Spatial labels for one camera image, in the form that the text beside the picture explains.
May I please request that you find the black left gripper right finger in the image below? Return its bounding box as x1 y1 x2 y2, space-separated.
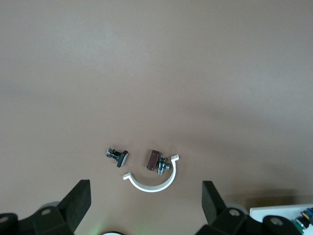
195 180 264 235

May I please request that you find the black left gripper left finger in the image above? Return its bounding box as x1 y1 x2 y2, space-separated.
18 180 91 235

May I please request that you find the white tray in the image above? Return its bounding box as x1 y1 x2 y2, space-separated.
249 206 313 235

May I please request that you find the green mushroom pushbutton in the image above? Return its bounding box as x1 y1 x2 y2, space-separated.
293 207 313 232

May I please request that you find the white half-ring pipe clamp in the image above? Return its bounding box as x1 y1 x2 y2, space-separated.
122 154 180 193

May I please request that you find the black square pushbutton switch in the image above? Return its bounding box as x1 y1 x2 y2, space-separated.
106 146 129 168

